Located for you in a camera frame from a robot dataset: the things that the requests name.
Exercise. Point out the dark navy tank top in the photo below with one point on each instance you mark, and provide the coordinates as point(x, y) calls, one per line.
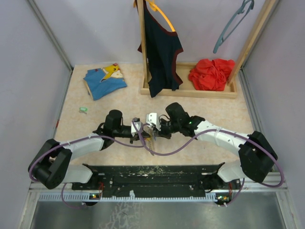
point(163, 47)

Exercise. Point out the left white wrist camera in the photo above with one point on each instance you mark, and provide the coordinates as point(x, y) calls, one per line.
point(135, 126)

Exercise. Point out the blue pikachu shirt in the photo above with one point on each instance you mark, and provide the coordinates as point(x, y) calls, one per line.
point(103, 81)

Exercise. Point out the red crumpled cloth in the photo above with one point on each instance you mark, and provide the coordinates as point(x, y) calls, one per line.
point(211, 75)

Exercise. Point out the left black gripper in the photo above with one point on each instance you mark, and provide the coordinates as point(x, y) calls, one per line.
point(135, 137)

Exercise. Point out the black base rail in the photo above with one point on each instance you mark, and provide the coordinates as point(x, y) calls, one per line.
point(156, 181)

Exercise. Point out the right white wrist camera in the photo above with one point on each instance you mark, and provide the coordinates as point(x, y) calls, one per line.
point(152, 119)

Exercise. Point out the orange clothes hanger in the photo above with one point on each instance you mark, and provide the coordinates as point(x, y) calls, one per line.
point(154, 7)

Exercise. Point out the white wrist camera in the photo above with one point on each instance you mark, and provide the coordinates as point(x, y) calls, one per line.
point(135, 126)
point(152, 119)

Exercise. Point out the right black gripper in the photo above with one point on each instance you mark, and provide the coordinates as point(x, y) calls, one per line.
point(162, 133)

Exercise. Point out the green key tag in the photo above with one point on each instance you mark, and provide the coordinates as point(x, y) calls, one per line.
point(83, 110)

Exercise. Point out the wooden clothes rack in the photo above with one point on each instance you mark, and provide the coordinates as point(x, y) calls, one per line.
point(199, 24)

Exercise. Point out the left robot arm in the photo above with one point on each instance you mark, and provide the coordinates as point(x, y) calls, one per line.
point(51, 166)

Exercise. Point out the teal clothes hanger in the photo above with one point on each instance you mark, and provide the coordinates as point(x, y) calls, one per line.
point(243, 10)

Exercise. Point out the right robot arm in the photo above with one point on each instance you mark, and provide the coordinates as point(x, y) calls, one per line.
point(256, 156)

